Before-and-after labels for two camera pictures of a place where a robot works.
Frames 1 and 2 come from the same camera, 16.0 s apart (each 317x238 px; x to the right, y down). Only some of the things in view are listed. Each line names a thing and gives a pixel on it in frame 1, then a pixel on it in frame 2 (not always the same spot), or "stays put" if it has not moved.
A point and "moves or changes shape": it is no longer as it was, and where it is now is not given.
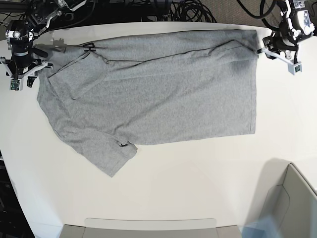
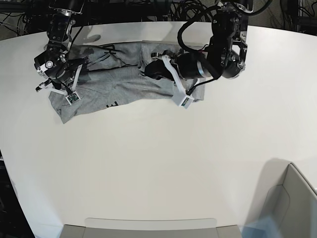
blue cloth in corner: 267,226 stays put
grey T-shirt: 105,96 moves or changes shape
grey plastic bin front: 150,227 stays put
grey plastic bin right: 286,196 stays put
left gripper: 24,63 -> 61,72
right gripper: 278,48 -> 184,66
